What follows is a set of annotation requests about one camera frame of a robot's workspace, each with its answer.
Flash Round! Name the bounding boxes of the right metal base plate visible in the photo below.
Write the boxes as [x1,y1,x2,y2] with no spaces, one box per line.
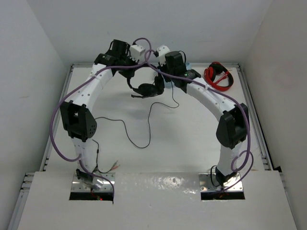
[198,172,244,193]

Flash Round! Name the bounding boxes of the black headset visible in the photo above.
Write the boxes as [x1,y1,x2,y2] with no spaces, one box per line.
[121,64,165,98]

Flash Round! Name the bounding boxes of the light blue headphones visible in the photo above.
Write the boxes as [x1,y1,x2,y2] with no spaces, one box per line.
[157,64,190,89]

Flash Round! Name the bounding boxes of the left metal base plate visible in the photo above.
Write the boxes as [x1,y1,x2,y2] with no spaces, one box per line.
[71,173,114,193]

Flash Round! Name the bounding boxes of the metal base plate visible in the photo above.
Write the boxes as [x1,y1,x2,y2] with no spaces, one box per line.
[71,173,114,193]
[198,172,244,193]

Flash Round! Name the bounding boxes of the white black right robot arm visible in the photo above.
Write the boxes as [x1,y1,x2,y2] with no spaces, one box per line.
[154,46,250,186]

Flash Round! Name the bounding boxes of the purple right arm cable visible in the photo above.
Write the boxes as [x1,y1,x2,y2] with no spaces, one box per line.
[143,49,254,192]

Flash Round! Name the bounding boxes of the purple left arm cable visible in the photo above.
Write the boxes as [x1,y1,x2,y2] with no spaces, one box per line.
[49,37,154,199]

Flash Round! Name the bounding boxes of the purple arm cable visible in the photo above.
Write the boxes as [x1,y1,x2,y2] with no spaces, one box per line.
[143,49,254,192]
[49,37,154,199]

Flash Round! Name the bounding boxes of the red black headphones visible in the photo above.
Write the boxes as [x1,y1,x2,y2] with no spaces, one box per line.
[204,62,234,92]

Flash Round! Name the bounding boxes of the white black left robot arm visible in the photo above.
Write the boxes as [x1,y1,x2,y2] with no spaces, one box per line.
[60,40,145,183]

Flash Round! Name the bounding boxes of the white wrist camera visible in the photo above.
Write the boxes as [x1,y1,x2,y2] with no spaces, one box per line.
[129,44,146,62]
[156,45,170,66]

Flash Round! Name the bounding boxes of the thin black headset cable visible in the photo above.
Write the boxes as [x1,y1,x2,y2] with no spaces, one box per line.
[92,79,180,173]

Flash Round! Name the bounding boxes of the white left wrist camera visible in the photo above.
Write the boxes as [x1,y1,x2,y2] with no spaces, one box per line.
[129,44,146,62]

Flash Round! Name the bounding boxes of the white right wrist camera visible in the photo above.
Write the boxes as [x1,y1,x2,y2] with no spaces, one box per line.
[156,45,170,66]

